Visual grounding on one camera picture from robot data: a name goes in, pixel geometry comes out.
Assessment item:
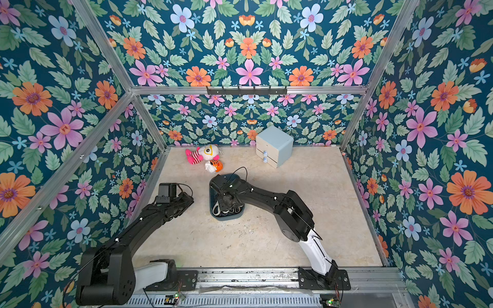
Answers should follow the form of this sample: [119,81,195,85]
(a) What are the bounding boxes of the teal plastic storage box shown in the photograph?
[209,186,245,222]

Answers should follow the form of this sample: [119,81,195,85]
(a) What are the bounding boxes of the beige handled kitchen scissors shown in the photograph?
[225,204,244,215]

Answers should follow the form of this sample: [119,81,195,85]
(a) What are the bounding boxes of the grey handled scissors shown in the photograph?
[212,201,222,217]

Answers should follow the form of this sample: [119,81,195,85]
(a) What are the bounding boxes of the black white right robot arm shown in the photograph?
[209,175,338,278]

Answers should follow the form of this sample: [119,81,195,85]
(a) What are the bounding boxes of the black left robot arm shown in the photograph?
[75,183,194,306]

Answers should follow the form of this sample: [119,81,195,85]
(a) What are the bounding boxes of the orange white plush toy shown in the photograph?
[205,160,223,173]

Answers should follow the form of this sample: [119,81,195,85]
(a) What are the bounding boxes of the pink white plush fish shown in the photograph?
[185,145,220,165]

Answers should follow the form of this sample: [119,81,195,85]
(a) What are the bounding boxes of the light blue drawer cabinet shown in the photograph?
[255,126,294,168]

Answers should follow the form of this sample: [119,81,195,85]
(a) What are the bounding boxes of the white ventilation grille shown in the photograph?
[124,294,322,307]

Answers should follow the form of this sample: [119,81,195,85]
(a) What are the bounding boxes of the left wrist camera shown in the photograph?
[154,183,178,205]

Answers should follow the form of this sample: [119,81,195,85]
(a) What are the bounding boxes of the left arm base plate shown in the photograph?
[145,269,198,292]

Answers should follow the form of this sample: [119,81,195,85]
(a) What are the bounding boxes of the black hook rail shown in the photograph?
[206,86,288,96]

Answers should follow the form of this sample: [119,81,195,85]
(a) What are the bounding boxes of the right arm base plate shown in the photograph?
[298,267,351,291]

